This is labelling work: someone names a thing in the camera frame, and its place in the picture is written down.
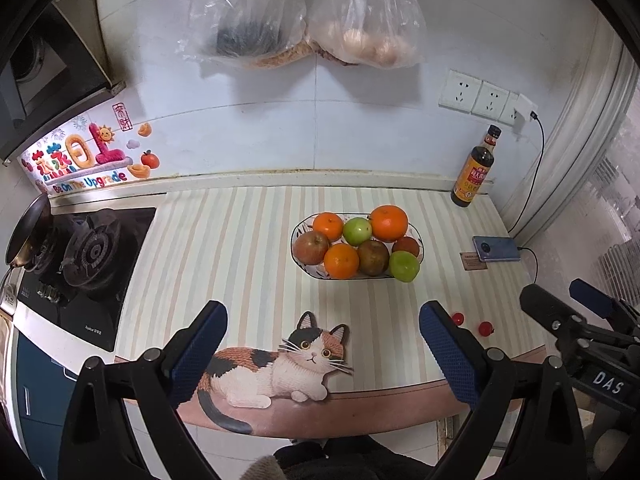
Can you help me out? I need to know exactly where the cherry tomato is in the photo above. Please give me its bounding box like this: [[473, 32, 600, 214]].
[[451, 312, 465, 326], [477, 321, 495, 337]]

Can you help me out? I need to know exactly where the green apple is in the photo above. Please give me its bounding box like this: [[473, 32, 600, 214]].
[[388, 250, 420, 283], [343, 217, 372, 247]]

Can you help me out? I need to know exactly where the white charger plug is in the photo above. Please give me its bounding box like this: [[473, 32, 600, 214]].
[[513, 93, 538, 134]]

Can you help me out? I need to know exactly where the medium orange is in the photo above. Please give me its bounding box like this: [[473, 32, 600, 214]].
[[323, 243, 359, 280]]

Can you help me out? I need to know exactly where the black range hood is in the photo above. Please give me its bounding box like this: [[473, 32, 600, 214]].
[[1, 0, 125, 162]]

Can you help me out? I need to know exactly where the dark soy sauce bottle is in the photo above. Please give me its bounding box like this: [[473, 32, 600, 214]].
[[450, 125, 502, 207]]

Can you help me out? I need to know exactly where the dark orange fruit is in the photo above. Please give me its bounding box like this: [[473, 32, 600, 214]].
[[392, 236, 420, 258]]

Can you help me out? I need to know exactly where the red brown apple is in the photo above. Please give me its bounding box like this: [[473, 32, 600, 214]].
[[293, 231, 331, 266]]

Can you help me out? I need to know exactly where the frosted glass sliding door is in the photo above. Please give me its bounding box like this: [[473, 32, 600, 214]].
[[503, 18, 639, 307]]

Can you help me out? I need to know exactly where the striped table mat with cat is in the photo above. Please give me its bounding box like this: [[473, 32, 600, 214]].
[[115, 186, 546, 438]]

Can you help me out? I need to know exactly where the white wall socket middle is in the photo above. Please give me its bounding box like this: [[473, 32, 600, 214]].
[[471, 80, 510, 120]]

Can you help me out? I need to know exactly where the large orange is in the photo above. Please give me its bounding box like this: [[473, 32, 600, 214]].
[[369, 205, 409, 243]]

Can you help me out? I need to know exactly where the cherry tomato left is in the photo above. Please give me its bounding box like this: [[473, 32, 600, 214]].
[[451, 312, 465, 326]]

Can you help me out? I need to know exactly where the black gas stove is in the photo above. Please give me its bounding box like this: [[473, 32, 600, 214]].
[[17, 207, 155, 351]]

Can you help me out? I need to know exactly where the white wall socket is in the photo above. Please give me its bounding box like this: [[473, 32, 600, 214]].
[[438, 70, 482, 113], [471, 80, 510, 120], [499, 92, 520, 126]]

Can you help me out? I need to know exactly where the floral oval ceramic plate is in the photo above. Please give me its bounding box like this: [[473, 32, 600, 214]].
[[291, 212, 425, 280]]

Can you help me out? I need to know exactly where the blue smartphone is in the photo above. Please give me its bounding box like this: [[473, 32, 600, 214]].
[[472, 236, 521, 263]]

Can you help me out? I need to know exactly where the white wall socket right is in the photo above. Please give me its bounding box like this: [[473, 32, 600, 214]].
[[499, 92, 520, 126]]

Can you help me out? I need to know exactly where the black charging cable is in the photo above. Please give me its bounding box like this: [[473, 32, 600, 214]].
[[506, 112, 547, 285]]

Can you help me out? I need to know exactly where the white wall socket left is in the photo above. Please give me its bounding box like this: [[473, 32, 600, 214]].
[[438, 70, 482, 113]]

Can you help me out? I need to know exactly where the cherry tomato right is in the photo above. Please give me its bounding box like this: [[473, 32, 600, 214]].
[[477, 321, 495, 337]]

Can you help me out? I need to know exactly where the plastic bag with dark contents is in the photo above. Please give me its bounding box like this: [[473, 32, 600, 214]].
[[178, 0, 314, 68]]

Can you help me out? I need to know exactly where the colourful wall sticker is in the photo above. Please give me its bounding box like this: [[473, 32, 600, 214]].
[[18, 99, 160, 196]]

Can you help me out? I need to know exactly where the plastic bag with eggs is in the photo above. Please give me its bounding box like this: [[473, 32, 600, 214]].
[[307, 0, 426, 70]]

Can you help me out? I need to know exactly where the small orange mandarin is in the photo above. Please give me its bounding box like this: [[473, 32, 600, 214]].
[[312, 211, 344, 243]]

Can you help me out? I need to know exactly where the brown label card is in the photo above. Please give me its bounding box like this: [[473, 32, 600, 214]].
[[460, 252, 487, 272]]

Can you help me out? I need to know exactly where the black frying pan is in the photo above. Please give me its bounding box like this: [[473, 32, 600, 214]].
[[6, 193, 52, 272]]

